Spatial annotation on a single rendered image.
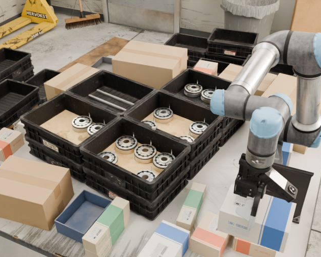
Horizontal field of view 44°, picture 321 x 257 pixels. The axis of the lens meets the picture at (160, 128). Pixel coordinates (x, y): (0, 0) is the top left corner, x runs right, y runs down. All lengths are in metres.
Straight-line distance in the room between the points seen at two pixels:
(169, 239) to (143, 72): 1.21
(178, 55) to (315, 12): 2.17
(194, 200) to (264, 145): 0.77
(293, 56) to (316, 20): 3.01
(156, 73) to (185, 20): 2.62
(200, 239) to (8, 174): 0.85
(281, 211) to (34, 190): 0.98
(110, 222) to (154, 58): 1.24
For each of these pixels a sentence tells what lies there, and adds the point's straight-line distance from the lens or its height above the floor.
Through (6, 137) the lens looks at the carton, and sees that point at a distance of 2.20.
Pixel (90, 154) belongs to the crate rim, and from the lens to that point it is 1.73.
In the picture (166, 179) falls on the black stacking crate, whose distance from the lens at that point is 1.68.
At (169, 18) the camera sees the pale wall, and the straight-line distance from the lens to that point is 5.06.
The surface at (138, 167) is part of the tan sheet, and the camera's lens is 1.80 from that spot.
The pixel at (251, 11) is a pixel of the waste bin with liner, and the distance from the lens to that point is 4.06.
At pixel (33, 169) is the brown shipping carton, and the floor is 0.86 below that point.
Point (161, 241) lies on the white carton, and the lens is 1.57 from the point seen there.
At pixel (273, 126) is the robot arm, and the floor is 1.45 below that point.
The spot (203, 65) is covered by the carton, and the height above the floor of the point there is 0.85.
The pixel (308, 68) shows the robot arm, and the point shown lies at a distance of 1.45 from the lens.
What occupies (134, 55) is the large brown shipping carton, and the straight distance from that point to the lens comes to 2.56.
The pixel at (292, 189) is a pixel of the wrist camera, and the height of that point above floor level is 1.25.
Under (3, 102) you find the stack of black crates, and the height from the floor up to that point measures 0.49.
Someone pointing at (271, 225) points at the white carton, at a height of 1.14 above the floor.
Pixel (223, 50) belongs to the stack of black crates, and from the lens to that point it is 3.51.
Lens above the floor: 2.03
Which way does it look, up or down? 37 degrees down
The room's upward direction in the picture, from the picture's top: straight up
